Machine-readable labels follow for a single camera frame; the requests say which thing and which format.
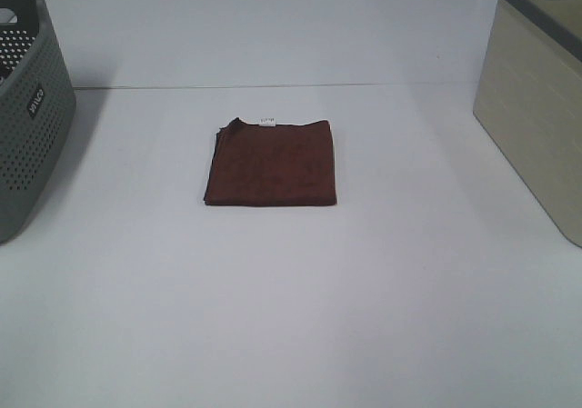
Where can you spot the brown towel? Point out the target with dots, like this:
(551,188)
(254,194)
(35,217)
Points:
(272,166)

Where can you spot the beige bin with grey rim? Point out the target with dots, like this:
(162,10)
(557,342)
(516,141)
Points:
(528,101)

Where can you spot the grey perforated laundry basket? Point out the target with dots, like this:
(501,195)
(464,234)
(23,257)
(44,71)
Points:
(38,105)

